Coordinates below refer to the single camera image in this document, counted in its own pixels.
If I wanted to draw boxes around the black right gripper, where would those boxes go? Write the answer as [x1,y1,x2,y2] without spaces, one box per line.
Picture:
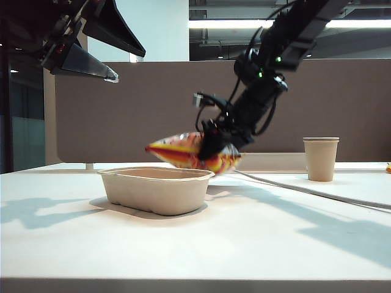
[197,82,283,161]

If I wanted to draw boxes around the colourful striped chip bag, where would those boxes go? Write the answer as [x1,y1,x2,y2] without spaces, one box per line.
[145,131,244,176]

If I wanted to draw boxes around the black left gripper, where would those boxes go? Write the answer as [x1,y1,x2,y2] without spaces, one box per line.
[41,0,147,84]

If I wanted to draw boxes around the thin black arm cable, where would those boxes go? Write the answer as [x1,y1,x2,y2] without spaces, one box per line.
[192,26,290,137]

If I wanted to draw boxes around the brown desk divider panel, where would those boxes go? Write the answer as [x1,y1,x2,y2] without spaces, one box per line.
[54,59,391,167]

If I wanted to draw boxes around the grey power cable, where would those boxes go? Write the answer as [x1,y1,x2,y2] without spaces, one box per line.
[233,170,391,211]

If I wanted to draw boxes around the beige pulp food box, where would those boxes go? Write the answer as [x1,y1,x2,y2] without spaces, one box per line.
[97,166,216,217]

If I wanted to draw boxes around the white ceiling light strip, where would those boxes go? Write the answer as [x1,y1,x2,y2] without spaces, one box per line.
[188,20,391,30]

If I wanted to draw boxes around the beige paper cup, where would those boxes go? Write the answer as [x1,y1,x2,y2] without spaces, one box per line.
[302,137,340,183]

